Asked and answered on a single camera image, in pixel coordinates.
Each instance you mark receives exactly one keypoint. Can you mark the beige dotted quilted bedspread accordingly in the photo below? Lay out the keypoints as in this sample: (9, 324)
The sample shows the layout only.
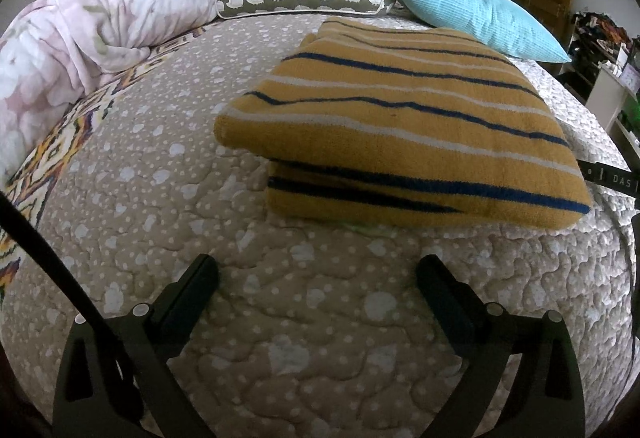
(317, 330)

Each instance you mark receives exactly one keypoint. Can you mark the colourful geometric pattern blanket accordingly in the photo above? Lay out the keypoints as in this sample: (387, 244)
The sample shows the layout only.
(118, 188)

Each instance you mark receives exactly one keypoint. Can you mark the yellow striped knit sweater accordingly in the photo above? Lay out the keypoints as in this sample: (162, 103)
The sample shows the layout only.
(406, 127)

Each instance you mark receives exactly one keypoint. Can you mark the pink floral duvet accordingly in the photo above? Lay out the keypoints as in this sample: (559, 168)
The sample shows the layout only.
(56, 52)

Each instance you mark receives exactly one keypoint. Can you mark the turquoise pillow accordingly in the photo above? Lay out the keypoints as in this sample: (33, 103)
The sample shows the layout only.
(502, 25)

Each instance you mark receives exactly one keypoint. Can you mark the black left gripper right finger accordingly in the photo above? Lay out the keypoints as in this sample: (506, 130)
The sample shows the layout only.
(546, 397)

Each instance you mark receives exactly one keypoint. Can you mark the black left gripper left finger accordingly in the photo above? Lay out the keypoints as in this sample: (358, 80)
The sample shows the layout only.
(115, 371)

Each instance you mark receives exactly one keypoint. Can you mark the white cluttered shelf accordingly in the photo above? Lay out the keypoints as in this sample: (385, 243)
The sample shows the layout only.
(603, 74)

